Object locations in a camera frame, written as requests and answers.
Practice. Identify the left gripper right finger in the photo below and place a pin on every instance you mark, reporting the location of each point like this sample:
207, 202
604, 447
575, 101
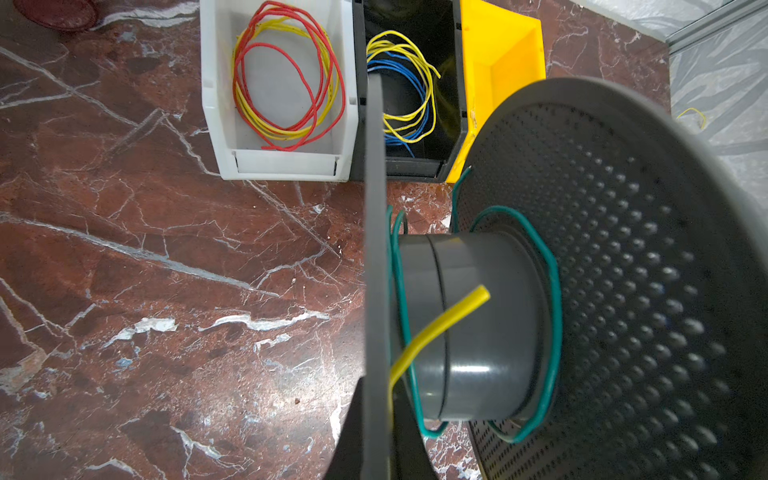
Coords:
409, 459

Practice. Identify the white storage bin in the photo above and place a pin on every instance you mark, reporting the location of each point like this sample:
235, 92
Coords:
237, 148

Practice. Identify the black storage bin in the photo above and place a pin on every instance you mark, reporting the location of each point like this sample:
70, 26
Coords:
416, 49

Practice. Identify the red black hand tool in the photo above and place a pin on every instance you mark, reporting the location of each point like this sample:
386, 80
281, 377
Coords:
67, 16

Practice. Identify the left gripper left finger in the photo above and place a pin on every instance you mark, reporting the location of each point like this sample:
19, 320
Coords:
347, 459

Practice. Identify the grey perforated cable spool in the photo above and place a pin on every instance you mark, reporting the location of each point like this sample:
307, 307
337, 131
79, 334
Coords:
598, 309

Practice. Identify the yellow storage bin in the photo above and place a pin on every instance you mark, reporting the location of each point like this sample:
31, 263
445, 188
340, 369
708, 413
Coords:
503, 52

